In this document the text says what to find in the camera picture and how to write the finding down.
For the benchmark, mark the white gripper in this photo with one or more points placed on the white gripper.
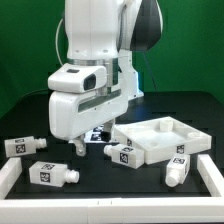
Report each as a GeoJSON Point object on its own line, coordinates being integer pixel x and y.
{"type": "Point", "coordinates": [71, 114]}

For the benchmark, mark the white square table top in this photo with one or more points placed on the white square table top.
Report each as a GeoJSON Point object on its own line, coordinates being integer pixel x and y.
{"type": "Point", "coordinates": [161, 138]}

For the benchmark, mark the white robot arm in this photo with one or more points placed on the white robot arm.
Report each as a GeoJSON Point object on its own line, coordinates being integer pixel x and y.
{"type": "Point", "coordinates": [107, 32]}

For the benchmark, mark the white sheet with markers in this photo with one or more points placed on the white sheet with markers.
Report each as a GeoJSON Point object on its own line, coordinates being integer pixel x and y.
{"type": "Point", "coordinates": [97, 135]}

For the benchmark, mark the white U-shaped fence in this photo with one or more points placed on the white U-shaped fence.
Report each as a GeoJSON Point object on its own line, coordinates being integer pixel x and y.
{"type": "Point", "coordinates": [125, 210]}

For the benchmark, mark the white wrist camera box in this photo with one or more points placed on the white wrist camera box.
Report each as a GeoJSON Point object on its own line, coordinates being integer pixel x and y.
{"type": "Point", "coordinates": [78, 79]}

